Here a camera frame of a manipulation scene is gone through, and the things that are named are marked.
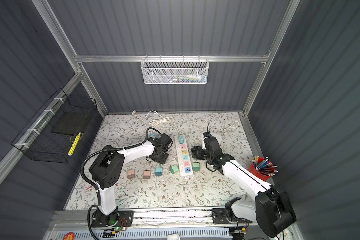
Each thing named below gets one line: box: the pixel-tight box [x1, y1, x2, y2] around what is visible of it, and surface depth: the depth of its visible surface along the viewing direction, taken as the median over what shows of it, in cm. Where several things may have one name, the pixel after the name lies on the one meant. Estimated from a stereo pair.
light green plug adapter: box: [192, 162, 201, 172], surface depth 91 cm
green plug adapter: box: [169, 164, 179, 175], surface depth 90 cm
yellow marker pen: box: [67, 132, 82, 156], surface depth 70 cm
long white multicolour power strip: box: [174, 134, 194, 177], surface depth 93 cm
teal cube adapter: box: [154, 166, 164, 176], surface depth 90 cm
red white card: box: [84, 182, 93, 191], surface depth 84 cm
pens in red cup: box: [252, 155, 279, 177], surface depth 79 cm
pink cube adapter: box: [143, 170, 151, 180], surface depth 88 cm
